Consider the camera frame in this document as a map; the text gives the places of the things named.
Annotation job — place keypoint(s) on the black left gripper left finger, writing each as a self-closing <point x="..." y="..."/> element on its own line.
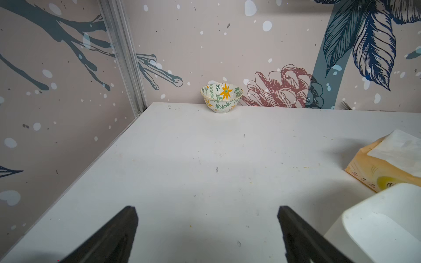
<point x="112" y="243"/>

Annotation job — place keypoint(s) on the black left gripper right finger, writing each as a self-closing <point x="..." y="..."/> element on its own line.
<point x="303" y="243"/>

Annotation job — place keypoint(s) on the white tissue box base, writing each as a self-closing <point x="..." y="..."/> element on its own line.
<point x="385" y="228"/>

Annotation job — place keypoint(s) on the floral ceramic bowl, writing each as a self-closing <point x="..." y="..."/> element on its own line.
<point x="221" y="97"/>

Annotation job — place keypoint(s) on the aluminium frame post left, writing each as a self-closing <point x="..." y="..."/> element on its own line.
<point x="119" y="32"/>

